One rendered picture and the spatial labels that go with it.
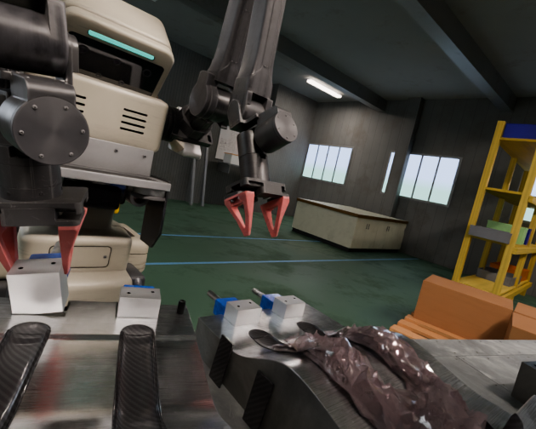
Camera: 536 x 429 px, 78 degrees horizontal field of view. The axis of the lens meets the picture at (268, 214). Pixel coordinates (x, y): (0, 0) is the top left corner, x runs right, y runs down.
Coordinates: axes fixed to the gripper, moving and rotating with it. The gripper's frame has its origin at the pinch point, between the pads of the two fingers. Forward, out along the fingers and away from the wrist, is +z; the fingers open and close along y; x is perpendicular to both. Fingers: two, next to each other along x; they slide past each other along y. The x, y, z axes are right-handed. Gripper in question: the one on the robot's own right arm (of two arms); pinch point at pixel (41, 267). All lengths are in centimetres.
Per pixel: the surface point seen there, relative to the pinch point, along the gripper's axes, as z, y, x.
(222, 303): 12.3, 24.4, 6.6
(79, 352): 4.7, 5.2, -10.2
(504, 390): 25, 76, -13
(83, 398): 4.2, 6.4, -16.7
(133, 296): 3.6, 10.2, -2.4
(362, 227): 183, 409, 445
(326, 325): 16.2, 43.2, 1.7
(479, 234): 102, 404, 222
